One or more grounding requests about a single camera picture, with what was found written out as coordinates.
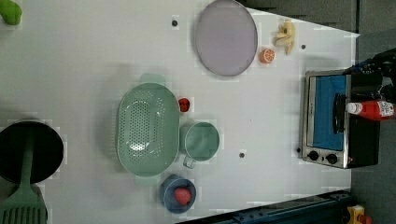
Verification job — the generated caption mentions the red plush ketchup bottle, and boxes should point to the red plush ketchup bottle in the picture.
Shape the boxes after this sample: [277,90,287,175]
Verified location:
[346,100,395,121]

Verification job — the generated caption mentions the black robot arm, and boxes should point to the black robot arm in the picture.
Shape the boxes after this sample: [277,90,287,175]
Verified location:
[343,49,396,104]

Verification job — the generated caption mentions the small red toy fruit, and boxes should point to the small red toy fruit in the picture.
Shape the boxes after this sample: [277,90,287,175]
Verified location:
[178,98,191,113]

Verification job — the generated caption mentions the green mug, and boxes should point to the green mug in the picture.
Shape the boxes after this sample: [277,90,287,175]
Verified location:
[179,121,220,169]

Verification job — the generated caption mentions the green oval colander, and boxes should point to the green oval colander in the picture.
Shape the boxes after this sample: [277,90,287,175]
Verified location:
[116,74,179,177]

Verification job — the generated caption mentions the grey round plate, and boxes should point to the grey round plate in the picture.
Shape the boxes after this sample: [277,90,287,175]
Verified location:
[194,0,258,76]

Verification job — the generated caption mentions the red toy strawberry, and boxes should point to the red toy strawberry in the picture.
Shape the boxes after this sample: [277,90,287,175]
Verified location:
[174,188,192,206]

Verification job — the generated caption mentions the blue bowl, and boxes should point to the blue bowl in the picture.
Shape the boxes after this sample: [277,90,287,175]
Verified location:
[160,175,196,214]

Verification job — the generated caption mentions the orange slice toy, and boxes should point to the orange slice toy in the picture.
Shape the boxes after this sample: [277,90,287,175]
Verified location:
[260,49,276,63]

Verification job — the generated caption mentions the peeled toy banana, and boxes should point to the peeled toy banana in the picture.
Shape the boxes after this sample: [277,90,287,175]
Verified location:
[275,20,296,55]

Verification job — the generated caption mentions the black frying pan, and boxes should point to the black frying pan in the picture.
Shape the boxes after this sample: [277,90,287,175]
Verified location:
[0,120,64,184]

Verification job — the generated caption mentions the yellow red emergency button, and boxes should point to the yellow red emergency button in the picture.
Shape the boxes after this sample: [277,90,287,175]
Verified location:
[347,205,373,224]

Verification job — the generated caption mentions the green slotted spatula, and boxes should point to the green slotted spatula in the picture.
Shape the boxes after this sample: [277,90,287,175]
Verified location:
[0,136,47,224]

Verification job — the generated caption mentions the green toy vegetable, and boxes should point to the green toy vegetable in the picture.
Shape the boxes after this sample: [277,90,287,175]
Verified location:
[0,0,22,25]

